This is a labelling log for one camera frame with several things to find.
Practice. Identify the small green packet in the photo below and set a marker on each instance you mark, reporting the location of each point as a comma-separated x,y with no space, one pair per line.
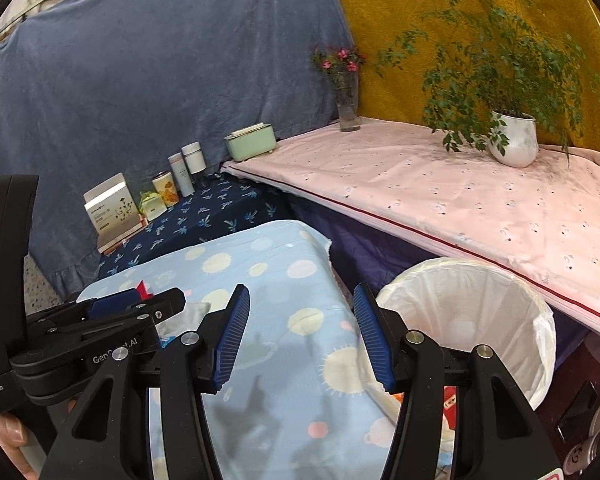
150,207

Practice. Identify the glass vase with pink flowers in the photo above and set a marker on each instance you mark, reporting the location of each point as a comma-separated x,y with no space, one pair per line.
347,105

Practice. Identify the tall white bottle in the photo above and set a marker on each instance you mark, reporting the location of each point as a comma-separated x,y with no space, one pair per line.
182,177

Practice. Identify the yellow printed tin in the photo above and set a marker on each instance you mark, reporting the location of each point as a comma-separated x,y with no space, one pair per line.
164,190

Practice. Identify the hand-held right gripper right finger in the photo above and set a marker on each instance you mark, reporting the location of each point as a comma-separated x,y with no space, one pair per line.
375,340

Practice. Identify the dark purple cloth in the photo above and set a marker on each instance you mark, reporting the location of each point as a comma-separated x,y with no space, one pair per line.
360,250

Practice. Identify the grey green packet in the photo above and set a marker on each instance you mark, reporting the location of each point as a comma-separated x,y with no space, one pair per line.
195,312

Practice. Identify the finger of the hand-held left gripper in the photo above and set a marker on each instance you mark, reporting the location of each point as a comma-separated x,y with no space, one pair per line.
111,306
75,357

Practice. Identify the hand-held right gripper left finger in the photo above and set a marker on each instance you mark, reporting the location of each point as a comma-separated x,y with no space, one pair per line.
230,340

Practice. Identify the pink printed cloth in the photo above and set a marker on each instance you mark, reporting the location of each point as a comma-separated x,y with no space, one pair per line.
430,195

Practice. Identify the person's left hand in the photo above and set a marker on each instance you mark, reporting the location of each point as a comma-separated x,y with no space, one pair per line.
7,432

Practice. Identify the green plant in white pot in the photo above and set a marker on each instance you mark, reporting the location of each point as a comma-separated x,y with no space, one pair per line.
515,140

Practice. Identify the blue grey blanket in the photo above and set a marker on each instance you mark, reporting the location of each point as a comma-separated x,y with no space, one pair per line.
155,85

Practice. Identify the light blue dotted tablecloth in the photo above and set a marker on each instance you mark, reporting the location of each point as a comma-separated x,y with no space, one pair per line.
300,360

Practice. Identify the yellow cloth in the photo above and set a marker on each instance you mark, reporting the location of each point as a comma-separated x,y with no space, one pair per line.
380,0

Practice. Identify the pale green box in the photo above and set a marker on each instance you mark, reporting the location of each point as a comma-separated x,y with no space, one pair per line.
250,145

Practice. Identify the dark blue patterned cloth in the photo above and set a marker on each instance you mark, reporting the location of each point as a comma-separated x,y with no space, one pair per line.
215,220

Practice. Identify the blue plastic wrapper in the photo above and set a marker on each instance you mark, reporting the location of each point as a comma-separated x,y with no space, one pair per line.
165,342

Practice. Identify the white and gold box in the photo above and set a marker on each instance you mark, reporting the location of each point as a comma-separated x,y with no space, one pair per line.
112,210

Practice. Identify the white canister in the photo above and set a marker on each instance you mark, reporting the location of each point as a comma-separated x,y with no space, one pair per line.
194,159

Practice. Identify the bin with white liner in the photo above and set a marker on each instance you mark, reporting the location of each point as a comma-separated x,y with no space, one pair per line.
480,300

